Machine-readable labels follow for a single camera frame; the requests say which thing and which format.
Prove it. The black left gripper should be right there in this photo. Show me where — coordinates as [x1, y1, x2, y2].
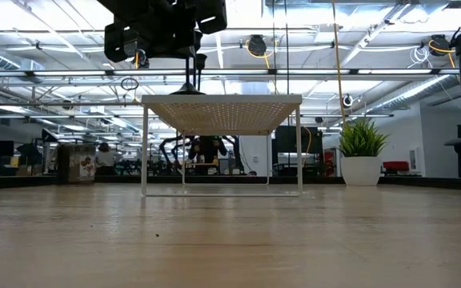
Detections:
[104, 0, 228, 63]

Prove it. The black metal candlestick holder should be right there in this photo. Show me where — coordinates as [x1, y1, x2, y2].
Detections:
[194, 53, 208, 96]
[170, 57, 206, 96]

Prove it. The tin can with flower label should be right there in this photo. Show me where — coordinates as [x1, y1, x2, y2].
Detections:
[56, 143, 97, 186]

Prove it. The white perforated metal shelf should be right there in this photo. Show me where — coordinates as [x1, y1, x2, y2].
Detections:
[140, 94, 304, 198]

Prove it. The person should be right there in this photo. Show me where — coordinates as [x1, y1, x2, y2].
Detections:
[188, 135, 228, 176]
[94, 142, 116, 176]

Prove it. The black television screen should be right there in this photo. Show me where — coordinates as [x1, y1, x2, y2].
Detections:
[274, 126, 324, 177]

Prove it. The green plant in white pot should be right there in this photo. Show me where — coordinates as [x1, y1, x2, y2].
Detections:
[337, 118, 390, 187]

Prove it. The red sofa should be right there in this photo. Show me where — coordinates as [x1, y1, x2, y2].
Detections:
[382, 161, 411, 174]

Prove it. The black ceiling cable reel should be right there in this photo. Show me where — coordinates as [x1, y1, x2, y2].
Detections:
[247, 34, 268, 58]
[427, 34, 451, 58]
[134, 48, 150, 70]

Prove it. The black hanging cable ring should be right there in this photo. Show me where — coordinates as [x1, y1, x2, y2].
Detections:
[119, 77, 140, 92]

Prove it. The black hanging cable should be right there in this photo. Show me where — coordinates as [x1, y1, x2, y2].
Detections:
[285, 0, 291, 129]

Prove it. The black aluminium table frame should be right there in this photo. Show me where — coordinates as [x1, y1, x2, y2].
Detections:
[0, 174, 461, 192]

